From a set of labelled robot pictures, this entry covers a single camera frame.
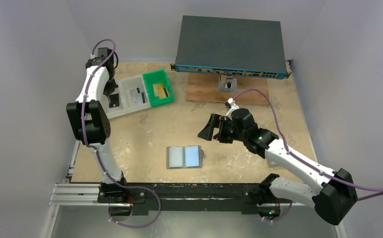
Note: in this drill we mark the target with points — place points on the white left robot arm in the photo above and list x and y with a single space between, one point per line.
90 123

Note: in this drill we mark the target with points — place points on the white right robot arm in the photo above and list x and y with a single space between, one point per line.
321 188

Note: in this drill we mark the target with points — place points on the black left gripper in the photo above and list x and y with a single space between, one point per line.
108 89

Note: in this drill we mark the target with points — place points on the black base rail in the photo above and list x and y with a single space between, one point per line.
246 198

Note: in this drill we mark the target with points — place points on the green bin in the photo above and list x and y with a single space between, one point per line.
154 77

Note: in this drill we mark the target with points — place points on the white left bin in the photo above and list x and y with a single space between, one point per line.
123 109

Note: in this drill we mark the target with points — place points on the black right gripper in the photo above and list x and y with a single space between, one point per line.
218 127

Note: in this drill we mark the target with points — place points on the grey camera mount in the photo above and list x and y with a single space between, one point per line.
227 84

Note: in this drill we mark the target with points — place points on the grey leather card holder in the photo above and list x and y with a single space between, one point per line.
183 157

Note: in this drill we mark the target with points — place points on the brown wooden board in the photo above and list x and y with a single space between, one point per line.
211 88

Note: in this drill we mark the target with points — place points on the white middle bin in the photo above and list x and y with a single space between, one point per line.
132 87

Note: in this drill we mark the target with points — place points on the aluminium frame rail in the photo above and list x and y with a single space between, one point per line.
68 193

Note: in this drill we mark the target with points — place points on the black card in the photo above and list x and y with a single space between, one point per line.
114 100

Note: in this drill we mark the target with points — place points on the gold card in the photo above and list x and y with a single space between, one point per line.
155 88
163 92

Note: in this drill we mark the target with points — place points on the white bin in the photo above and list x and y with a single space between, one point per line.
123 109
132 87

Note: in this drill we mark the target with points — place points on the grey network switch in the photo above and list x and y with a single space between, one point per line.
231 46

